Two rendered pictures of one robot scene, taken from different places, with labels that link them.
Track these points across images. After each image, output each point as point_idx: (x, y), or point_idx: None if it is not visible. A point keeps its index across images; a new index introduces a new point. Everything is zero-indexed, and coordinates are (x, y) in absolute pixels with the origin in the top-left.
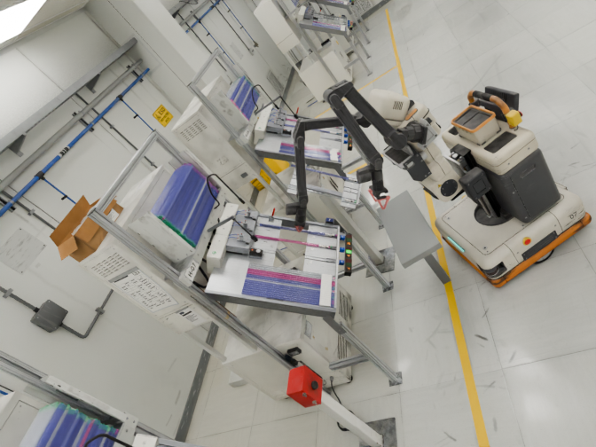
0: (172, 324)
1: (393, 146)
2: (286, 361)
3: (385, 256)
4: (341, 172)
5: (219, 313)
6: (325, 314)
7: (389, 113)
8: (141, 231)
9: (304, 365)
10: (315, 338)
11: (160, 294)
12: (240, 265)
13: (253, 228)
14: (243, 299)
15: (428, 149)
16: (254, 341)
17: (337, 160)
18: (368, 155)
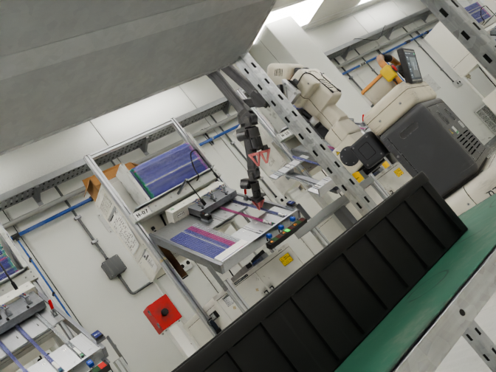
0: (145, 269)
1: (254, 104)
2: (210, 326)
3: None
4: (362, 172)
5: (156, 255)
6: (215, 267)
7: (272, 80)
8: (122, 180)
9: (164, 294)
10: (236, 309)
11: (131, 235)
12: (190, 224)
13: (218, 199)
14: (167, 243)
15: (324, 114)
16: (182, 294)
17: None
18: (238, 114)
